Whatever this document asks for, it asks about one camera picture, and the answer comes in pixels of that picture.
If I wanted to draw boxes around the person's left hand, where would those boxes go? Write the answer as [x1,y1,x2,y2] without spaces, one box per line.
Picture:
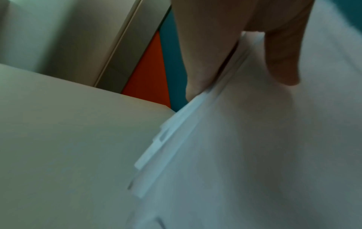
[171,0,315,103]

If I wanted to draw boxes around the stack of white paper sheets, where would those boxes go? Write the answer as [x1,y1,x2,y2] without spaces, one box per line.
[127,0,362,229]

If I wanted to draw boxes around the orange and teal panel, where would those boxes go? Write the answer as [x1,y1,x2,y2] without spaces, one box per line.
[121,5,189,113]

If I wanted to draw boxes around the beige frame post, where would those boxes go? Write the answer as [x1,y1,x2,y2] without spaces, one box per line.
[93,0,172,95]

